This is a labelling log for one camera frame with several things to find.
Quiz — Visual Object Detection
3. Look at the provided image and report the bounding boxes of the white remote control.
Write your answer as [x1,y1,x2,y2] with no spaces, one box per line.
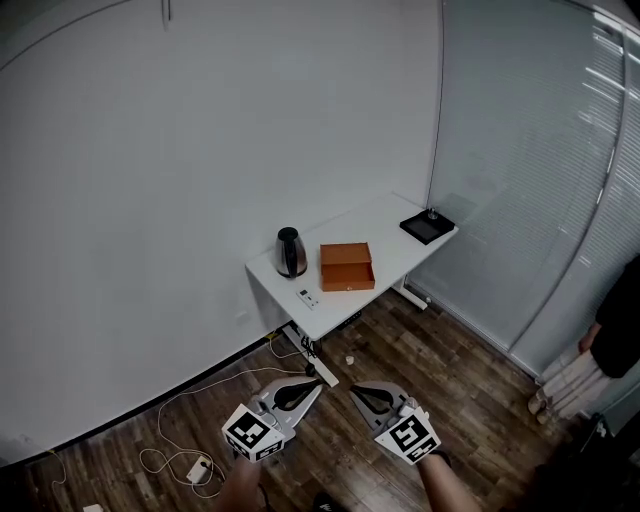
[295,287,322,312]

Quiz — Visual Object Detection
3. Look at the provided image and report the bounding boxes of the black square tray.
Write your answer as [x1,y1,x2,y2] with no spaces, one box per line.
[398,209,460,247]

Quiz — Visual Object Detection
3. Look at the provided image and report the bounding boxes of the white floor cable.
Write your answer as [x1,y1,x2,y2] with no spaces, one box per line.
[138,343,312,501]

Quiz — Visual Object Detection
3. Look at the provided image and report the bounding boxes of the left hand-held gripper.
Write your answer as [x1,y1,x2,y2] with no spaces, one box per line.
[221,377,325,465]

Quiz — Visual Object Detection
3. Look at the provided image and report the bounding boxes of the orange box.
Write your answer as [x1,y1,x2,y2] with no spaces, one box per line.
[319,241,377,293]

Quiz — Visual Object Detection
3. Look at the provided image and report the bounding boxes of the person's right forearm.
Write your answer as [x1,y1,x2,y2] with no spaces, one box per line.
[416,451,482,512]

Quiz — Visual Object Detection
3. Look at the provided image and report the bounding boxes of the white power strip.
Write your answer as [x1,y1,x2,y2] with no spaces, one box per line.
[185,455,213,484]

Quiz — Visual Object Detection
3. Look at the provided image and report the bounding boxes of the white desk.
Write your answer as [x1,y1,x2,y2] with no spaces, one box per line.
[247,269,430,389]

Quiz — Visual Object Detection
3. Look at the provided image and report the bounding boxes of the white window blinds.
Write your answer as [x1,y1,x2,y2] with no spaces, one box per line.
[409,0,640,376]

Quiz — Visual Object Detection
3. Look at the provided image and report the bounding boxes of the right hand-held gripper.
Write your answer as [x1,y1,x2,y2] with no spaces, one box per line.
[348,380,442,467]

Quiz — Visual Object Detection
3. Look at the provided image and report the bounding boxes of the person's left forearm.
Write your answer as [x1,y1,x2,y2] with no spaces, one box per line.
[219,453,262,512]

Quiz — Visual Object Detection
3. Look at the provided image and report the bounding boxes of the steel electric kettle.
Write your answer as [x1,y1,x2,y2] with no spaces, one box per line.
[273,226,309,280]

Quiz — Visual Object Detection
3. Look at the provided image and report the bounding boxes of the black office chair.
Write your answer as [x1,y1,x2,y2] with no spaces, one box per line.
[529,449,640,512]

